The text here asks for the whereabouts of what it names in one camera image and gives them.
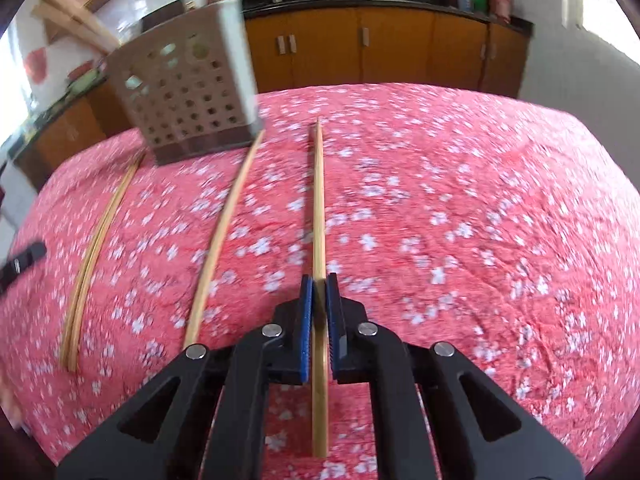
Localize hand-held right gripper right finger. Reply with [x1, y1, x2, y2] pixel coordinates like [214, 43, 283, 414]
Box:
[325, 272, 586, 480]

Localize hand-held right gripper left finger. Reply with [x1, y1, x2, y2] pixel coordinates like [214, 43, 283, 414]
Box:
[55, 275, 316, 480]

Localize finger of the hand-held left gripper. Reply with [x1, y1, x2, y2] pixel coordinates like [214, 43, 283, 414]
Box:
[0, 241, 48, 293]

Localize beige perforated utensil holder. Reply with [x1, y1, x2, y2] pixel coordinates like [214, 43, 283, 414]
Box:
[104, 0, 265, 167]

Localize red floral tablecloth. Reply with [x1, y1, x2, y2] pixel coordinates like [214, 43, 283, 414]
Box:
[0, 82, 640, 480]

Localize green basin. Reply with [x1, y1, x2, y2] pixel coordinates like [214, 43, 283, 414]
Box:
[66, 71, 108, 98]

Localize hanging red plastic bag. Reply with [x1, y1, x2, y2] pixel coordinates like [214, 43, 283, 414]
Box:
[24, 46, 50, 85]

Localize red basin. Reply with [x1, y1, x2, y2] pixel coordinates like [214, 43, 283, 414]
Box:
[67, 60, 98, 80]

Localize dark wooden cutting board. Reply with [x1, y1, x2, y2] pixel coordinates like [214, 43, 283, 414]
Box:
[141, 0, 187, 32]

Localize wooden lower kitchen cabinets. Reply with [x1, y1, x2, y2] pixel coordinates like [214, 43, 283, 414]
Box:
[12, 2, 531, 191]

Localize window with bars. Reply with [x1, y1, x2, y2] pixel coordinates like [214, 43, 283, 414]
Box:
[559, 0, 640, 63]

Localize window with sliding frame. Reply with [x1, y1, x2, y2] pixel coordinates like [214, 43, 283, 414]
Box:
[0, 20, 40, 138]

